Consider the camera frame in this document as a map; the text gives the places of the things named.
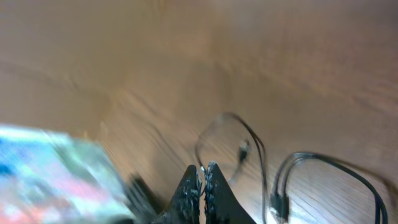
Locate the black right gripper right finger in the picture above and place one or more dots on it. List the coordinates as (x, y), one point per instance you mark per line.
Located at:
(221, 206)

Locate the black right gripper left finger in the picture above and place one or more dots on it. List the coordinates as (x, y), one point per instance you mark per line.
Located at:
(184, 206)

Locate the blurred colourful background clutter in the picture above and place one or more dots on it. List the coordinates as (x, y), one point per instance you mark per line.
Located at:
(51, 177)

